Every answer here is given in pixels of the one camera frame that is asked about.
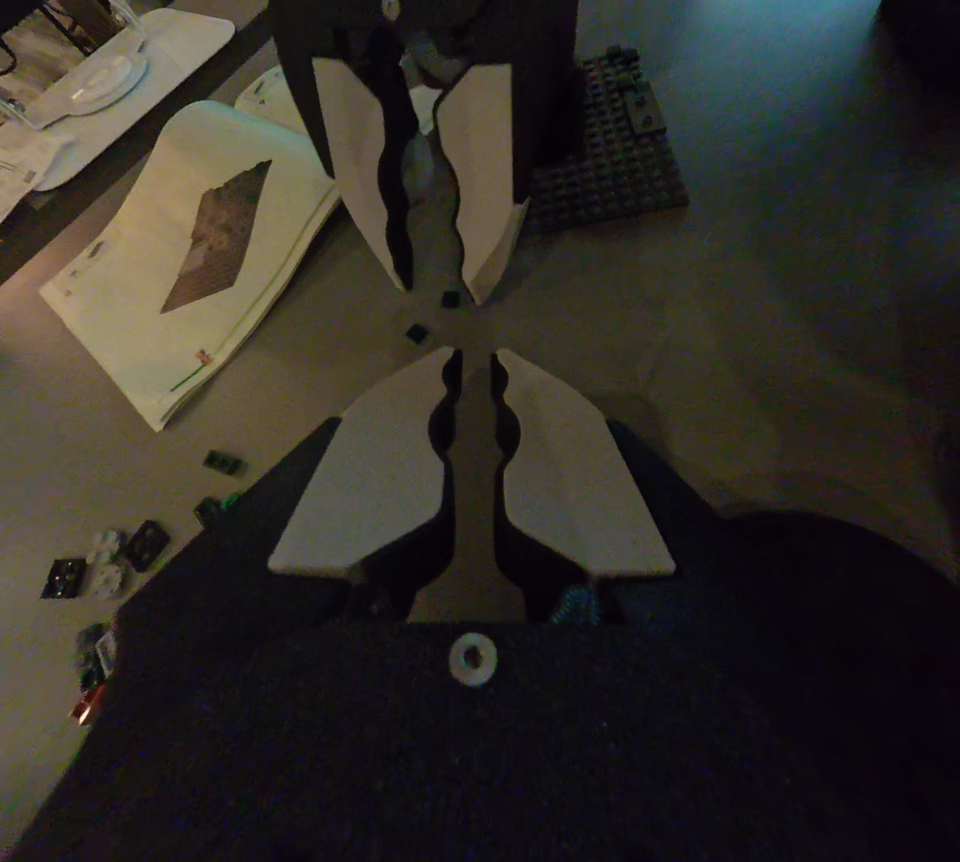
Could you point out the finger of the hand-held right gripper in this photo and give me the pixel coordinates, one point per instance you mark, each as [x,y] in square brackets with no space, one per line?
[484,164]
[352,141]

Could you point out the dark round object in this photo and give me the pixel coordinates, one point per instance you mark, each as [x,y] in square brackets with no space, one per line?
[926,14]

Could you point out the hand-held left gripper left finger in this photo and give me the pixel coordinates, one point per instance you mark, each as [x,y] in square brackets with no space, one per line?
[360,487]

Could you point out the white monitor stand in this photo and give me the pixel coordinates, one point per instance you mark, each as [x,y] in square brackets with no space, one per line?
[180,44]

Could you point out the scattered small toy bricks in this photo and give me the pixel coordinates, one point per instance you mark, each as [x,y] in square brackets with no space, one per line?
[146,545]

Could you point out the grey toy building plate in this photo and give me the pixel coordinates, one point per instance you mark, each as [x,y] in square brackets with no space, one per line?
[600,164]

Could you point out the dark green toy brick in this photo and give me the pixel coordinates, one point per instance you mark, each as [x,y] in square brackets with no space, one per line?
[450,299]
[415,334]

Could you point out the grey desk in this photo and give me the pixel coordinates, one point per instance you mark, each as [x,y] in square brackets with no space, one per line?
[712,352]

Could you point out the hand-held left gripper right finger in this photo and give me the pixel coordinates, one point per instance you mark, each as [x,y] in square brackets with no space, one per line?
[577,487]

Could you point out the open instruction booklet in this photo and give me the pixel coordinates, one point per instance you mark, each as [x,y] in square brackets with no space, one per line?
[135,322]

